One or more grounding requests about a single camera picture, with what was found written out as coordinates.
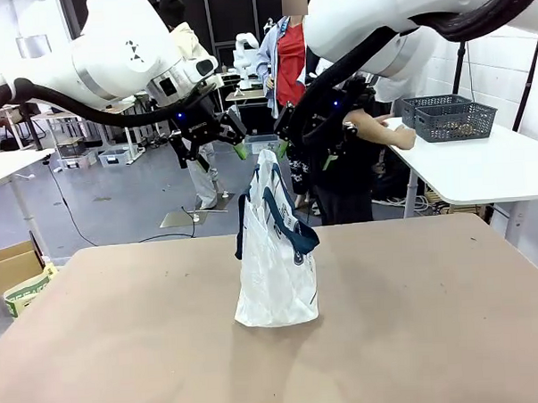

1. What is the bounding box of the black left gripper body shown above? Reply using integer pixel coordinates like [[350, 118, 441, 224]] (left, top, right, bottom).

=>
[[168, 85, 227, 148]]

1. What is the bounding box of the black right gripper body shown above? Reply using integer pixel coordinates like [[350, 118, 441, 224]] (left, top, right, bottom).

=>
[[290, 86, 362, 156]]

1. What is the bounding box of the dark grey plastic basket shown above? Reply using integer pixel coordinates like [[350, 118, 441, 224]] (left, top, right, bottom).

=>
[[400, 93, 475, 129], [414, 101, 500, 144]]

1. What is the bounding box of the white navy-handled shopping bag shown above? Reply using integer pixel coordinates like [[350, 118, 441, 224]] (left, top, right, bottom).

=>
[[227, 146, 325, 330]]

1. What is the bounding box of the person's left forearm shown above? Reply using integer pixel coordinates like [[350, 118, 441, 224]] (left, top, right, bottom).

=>
[[352, 109, 401, 148]]

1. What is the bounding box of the person's left hand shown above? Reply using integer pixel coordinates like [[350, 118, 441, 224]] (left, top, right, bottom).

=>
[[390, 125, 418, 152]]

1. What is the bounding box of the clear plastic storage bin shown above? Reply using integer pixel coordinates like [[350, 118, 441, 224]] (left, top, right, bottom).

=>
[[97, 147, 133, 169], [56, 150, 98, 171], [243, 132, 280, 155]]

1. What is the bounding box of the background work table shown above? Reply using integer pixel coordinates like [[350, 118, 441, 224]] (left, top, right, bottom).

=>
[[225, 87, 268, 124]]

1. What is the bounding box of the person in black clothes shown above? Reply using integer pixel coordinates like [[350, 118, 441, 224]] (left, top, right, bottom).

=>
[[308, 82, 403, 227]]

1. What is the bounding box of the mannequin red shirt blue jacket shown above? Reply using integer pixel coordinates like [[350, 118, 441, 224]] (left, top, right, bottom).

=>
[[253, 0, 324, 211]]

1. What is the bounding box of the grey metal floor plate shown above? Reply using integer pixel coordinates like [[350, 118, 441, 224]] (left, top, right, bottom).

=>
[[159, 209, 209, 229]]

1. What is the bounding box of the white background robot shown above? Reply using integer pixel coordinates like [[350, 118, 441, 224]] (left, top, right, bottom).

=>
[[232, 30, 263, 91]]

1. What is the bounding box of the mannequin in beige hoodie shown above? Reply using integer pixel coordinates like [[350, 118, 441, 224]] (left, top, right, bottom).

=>
[[157, 0, 228, 212]]

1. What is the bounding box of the white side table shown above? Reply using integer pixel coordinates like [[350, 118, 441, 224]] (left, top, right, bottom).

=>
[[380, 109, 538, 251]]

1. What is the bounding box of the black stand pole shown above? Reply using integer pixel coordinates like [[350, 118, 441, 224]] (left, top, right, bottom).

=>
[[450, 40, 469, 95], [509, 36, 538, 132]]

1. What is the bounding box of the white table with leg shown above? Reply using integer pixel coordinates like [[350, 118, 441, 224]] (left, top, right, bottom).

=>
[[0, 147, 61, 263]]

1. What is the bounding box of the brown cardboard box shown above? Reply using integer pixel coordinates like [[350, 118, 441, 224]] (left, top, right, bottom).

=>
[[0, 240, 46, 298]]

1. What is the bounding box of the mannequin metal base plate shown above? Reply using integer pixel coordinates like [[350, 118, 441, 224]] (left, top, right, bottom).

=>
[[192, 192, 231, 215]]

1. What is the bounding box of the white cable bundle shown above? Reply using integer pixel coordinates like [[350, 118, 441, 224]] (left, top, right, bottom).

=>
[[370, 193, 431, 215]]

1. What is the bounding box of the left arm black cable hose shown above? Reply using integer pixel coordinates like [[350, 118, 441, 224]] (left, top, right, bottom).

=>
[[0, 70, 180, 134]]

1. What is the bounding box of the black floor cable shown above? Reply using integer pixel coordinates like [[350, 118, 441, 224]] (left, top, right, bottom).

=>
[[43, 153, 198, 249]]

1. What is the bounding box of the black camera tripod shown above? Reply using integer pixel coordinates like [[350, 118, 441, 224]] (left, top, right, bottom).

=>
[[17, 102, 45, 153]]

